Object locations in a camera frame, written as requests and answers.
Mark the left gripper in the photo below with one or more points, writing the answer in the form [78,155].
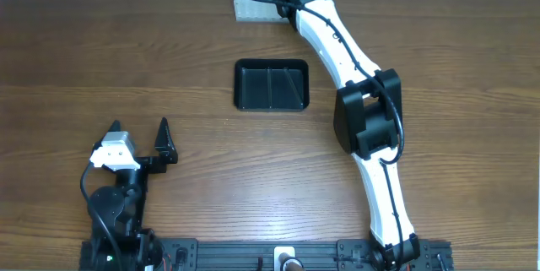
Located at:
[158,163]

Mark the clear test tube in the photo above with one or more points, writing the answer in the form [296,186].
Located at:
[293,86]

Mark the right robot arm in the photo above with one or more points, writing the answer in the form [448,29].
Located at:
[329,47]

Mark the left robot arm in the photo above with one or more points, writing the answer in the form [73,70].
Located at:
[107,207]

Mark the black tray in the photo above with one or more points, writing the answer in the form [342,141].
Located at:
[255,89]

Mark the white test tube rack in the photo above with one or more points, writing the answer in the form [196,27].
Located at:
[253,9]

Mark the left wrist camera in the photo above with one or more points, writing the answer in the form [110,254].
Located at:
[116,150]

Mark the mounting rail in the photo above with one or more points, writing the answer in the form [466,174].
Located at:
[236,258]

